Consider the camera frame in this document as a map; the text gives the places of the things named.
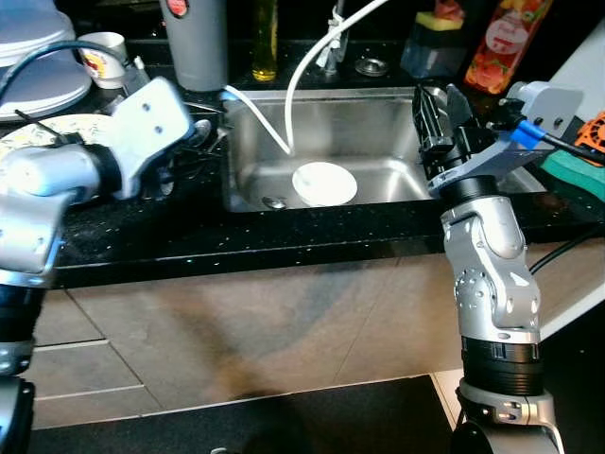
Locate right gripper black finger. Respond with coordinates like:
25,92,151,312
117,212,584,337
444,83,472,129
413,85,447,157

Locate metal spoon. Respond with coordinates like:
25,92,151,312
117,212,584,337
187,117,216,147

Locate stainless steel sink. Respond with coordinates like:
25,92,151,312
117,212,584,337
221,86,551,215

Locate dark holder with yellow sponge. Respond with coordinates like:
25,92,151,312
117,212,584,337
399,0,470,82

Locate round chrome counter cap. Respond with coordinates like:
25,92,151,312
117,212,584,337
354,57,391,79

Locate red dish soap pouch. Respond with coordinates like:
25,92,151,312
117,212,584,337
462,0,555,96

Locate grey cylindrical jug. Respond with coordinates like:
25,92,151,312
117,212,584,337
158,0,231,94

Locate green sponge cloth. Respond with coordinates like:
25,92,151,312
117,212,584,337
537,149,605,201

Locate chrome faucet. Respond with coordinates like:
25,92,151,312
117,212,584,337
316,0,352,79

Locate small white round plate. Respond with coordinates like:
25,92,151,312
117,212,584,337
292,162,359,208

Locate white board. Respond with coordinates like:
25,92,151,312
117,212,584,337
543,19,605,126

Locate floral patterned plate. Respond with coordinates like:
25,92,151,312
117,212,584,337
0,113,126,160

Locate white printed mug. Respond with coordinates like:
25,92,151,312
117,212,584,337
75,31,130,92

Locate orange black small fan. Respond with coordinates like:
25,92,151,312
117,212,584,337
575,111,605,159

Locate yellow oil bottle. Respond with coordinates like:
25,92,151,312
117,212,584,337
250,0,281,83

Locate grey stacked lids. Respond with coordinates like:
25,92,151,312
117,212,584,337
0,0,94,121

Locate black floor mat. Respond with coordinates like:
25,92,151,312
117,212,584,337
26,375,457,454

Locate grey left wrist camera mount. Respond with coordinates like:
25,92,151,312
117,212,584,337
107,77,197,201

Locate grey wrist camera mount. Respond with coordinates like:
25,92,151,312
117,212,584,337
428,80,585,198
107,77,197,201

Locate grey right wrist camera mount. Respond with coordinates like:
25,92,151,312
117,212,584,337
428,80,585,198

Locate white flexible hose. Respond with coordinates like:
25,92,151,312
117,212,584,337
222,0,390,158

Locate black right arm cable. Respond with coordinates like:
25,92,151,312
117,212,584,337
528,225,605,277

